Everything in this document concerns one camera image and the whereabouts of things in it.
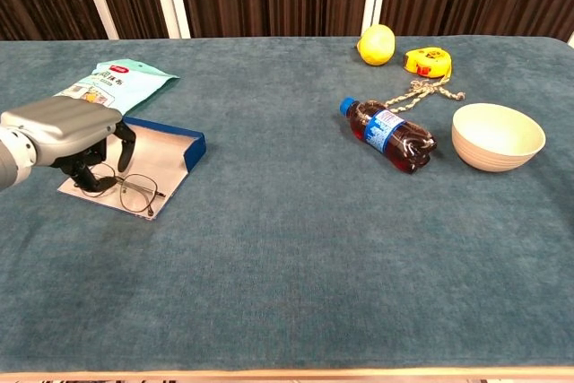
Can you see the thin metal frame eyeglasses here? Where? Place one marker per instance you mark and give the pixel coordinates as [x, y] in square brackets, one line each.
[139, 194]

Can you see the cream bowl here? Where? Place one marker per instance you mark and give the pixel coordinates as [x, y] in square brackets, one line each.
[493, 152]

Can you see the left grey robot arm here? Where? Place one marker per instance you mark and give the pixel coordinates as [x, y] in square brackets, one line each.
[13, 159]

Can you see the cola bottle blue label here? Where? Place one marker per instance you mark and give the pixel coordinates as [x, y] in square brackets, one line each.
[390, 132]

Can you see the yellow tape measure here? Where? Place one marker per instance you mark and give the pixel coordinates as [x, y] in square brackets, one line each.
[426, 61]

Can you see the teal table cloth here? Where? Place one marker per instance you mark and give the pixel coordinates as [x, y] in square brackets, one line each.
[287, 244]

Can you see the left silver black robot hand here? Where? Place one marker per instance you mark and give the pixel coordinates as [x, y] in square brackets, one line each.
[63, 127]

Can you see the teal wipes packet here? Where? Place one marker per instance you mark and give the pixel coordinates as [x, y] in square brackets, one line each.
[134, 82]

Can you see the blue printed glasses case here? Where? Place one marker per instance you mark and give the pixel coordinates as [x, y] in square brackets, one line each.
[157, 154]

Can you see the yellow lemon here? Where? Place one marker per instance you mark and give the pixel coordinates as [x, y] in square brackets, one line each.
[376, 44]

